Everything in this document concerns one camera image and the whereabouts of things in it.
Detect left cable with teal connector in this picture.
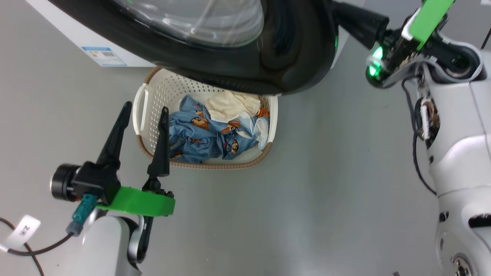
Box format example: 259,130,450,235
0,194,97,256

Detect white front-load washing machine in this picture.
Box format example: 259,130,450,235
25,0,365,69

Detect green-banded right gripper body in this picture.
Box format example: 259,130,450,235
391,0,455,75

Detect blue energy label sticker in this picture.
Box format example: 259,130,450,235
81,47,127,67

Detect white paper cable tag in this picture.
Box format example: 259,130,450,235
5,215,41,248

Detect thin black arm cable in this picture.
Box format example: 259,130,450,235
401,75,438,196

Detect black round glass washer door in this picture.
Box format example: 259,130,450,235
48,0,340,95

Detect blue bear print garment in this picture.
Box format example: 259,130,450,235
168,95,261,164

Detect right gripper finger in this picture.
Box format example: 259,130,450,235
333,1,390,49

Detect cream perforated laundry basket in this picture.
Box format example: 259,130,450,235
132,67,278,170

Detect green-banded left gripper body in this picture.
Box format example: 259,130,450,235
96,176,176,217

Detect cream cloth garment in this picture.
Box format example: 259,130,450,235
204,90,261,124

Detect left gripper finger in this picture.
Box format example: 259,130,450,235
96,101,133,169
147,107,171,178

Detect thin reddish-brown cable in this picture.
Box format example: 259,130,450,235
0,217,45,276

